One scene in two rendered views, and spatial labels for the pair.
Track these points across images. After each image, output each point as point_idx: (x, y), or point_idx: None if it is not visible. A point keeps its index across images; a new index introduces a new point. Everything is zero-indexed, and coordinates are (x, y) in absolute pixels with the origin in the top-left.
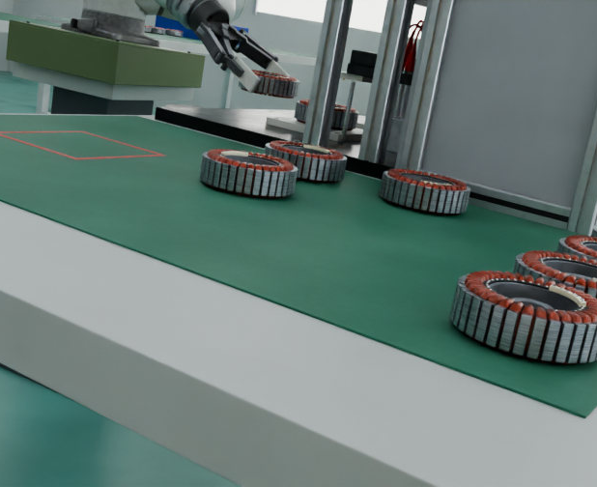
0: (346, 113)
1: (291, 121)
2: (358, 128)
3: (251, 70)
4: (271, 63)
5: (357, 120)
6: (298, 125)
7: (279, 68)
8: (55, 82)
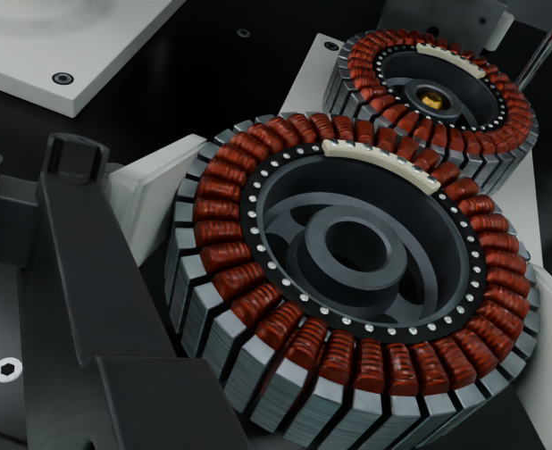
0: (544, 60)
1: (502, 211)
2: (123, 63)
3: (373, 340)
4: (142, 201)
5: (17, 44)
6: (535, 192)
7: (171, 167)
8: None
